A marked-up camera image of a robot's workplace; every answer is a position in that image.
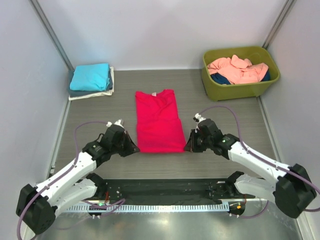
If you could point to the red t shirt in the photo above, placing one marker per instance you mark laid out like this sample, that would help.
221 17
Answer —
159 128

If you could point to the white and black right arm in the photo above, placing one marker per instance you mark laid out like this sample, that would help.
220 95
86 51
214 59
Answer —
288 187

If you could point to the white slotted cable duct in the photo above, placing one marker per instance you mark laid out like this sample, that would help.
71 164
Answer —
86 208

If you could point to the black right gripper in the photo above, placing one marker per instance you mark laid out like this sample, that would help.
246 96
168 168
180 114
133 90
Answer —
195 141

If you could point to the left aluminium frame post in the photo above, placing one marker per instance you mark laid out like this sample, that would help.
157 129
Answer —
51 33

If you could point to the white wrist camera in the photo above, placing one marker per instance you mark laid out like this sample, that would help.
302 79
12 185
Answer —
119 122
198 118

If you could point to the folded turquoise t shirt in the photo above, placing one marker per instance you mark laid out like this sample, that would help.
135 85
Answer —
90 78

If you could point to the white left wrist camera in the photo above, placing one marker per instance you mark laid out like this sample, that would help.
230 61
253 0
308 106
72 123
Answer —
119 122

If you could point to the aluminium frame post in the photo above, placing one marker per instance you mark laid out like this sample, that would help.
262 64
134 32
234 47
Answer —
280 19
51 33

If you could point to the peach t shirt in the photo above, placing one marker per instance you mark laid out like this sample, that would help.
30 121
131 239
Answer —
238 71

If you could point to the olive green plastic bin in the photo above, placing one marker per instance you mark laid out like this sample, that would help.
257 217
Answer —
256 54

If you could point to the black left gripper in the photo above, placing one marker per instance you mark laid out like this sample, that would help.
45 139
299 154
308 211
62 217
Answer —
126 145

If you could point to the right aluminium frame post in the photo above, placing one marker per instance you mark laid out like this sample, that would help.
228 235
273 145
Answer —
280 19

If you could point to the dark blue t shirt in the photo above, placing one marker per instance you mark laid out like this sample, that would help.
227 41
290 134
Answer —
219 79

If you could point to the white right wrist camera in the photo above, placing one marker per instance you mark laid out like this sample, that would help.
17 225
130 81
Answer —
198 118

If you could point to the folded white t shirt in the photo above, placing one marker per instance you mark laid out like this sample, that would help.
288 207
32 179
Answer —
105 93

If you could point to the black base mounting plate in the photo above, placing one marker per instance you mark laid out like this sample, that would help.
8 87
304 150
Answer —
169 192

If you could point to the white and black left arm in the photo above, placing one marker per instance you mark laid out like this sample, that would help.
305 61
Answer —
38 206

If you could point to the aluminium front rail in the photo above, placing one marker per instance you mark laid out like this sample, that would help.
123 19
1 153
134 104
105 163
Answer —
84 190

